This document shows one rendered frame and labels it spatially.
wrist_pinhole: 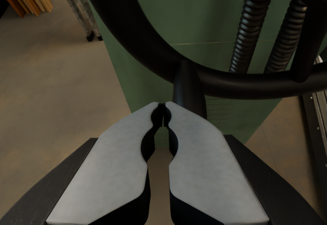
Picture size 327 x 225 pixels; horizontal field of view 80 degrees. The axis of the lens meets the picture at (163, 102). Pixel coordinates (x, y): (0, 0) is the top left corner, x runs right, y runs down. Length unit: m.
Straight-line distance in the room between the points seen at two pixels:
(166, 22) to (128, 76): 0.17
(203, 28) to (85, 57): 1.03
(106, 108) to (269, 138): 0.78
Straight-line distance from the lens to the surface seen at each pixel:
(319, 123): 0.96
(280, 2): 0.40
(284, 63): 0.29
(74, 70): 1.29
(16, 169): 1.12
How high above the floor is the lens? 0.85
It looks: 57 degrees down
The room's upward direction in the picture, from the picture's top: 5 degrees counter-clockwise
